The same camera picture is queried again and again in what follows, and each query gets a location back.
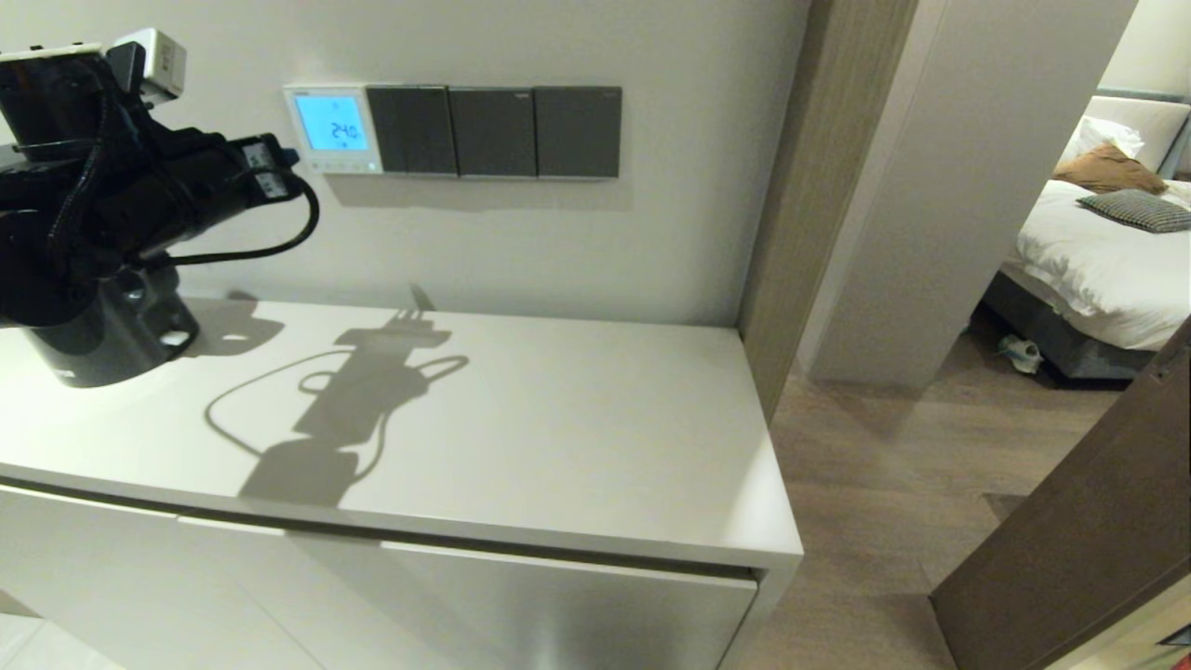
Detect white wall thermostat panel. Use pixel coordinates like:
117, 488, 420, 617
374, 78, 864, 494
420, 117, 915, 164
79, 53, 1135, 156
284, 84, 383, 175

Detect black electric kettle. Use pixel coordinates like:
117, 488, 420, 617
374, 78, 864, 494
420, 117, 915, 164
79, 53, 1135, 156
19, 262, 201, 389

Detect white cabinet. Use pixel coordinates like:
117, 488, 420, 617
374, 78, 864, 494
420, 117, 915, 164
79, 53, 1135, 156
0, 298, 805, 670

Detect narrow white cabinet door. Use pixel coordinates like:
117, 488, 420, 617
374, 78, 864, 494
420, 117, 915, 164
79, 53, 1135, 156
0, 482, 327, 670

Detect wide white cabinet door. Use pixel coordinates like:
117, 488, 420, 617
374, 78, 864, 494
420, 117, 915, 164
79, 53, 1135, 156
177, 515, 759, 670

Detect white slippers on floor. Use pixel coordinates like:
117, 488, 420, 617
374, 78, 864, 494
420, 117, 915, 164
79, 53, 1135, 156
998, 335, 1044, 377

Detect dark grey bed base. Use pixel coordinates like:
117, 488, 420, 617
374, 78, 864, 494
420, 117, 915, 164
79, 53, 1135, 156
982, 273, 1156, 384

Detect small white pillow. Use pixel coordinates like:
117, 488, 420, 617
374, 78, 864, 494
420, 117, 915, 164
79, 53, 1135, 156
1059, 117, 1144, 168

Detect brown cushion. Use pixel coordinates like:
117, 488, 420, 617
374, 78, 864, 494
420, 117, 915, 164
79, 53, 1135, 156
1053, 142, 1168, 196

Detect white bed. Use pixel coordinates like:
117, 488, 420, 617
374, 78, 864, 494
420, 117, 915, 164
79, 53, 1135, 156
1000, 180, 1191, 354

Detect checkered grey cushion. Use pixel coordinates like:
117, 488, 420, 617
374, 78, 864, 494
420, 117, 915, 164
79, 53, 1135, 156
1077, 189, 1191, 235

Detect brown wooden door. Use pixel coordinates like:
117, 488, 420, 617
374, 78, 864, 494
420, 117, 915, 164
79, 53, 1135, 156
930, 316, 1191, 670

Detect large white pillow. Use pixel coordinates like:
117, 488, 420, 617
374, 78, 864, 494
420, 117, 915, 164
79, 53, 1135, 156
1082, 97, 1191, 176

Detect black looping cable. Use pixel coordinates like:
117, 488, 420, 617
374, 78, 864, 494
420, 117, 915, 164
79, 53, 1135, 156
135, 169, 322, 271

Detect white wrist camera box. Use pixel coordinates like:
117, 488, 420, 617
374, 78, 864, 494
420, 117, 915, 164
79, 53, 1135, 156
107, 28, 188, 105

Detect dark grey multi-rocker wall switch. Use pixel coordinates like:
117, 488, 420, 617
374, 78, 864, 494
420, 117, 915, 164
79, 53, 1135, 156
366, 86, 459, 177

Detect glossy black white-edged bracket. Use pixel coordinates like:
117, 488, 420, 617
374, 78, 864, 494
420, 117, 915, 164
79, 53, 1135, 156
0, 43, 108, 145

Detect wooden door frame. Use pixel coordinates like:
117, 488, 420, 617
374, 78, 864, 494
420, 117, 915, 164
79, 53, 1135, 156
737, 0, 917, 424

